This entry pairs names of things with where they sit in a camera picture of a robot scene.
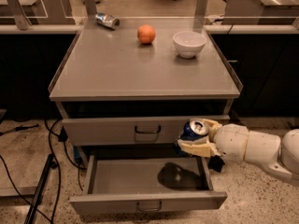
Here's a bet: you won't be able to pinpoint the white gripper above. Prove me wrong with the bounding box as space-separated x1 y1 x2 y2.
178 119 249 163

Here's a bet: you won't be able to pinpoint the blue pepsi can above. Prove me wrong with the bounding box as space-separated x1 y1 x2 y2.
179 119 209 141

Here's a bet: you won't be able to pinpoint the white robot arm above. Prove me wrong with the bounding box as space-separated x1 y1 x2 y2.
177 119 299 186

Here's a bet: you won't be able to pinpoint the grey top drawer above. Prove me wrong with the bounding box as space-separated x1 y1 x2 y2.
62 114 231 147

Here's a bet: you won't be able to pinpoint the grey metal drawer cabinet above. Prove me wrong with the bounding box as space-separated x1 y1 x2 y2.
47 16 244 170

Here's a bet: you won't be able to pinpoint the grey open middle drawer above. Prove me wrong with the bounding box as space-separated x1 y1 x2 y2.
70 153 227 216

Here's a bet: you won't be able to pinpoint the silver can lying down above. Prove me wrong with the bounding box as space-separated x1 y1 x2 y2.
95 13 120 30

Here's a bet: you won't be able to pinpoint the dark cloth on floor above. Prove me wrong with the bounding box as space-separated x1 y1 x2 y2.
207 156 225 173

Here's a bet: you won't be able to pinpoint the white ceramic bowl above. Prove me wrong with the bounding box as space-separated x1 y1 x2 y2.
173 31 206 58

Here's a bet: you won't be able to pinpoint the orange fruit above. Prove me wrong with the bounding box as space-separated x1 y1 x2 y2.
137 24 156 44

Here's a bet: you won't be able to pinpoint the black flat bar on floor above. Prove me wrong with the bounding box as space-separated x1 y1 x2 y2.
24 154 54 224

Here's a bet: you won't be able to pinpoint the black floor cables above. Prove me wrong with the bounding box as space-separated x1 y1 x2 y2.
0 119 87 224

